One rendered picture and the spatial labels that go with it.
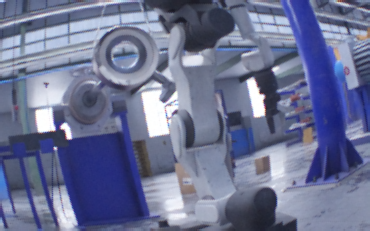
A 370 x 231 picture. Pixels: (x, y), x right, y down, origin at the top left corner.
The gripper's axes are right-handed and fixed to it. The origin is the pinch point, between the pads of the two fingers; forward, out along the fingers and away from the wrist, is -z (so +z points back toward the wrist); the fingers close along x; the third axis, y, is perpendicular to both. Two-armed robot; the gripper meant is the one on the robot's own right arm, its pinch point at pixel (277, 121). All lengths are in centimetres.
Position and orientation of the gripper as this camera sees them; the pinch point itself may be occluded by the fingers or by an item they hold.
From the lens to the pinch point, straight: 139.1
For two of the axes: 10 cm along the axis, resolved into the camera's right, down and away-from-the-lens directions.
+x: 6.4, -2.6, 7.2
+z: -3.1, -9.5, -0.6
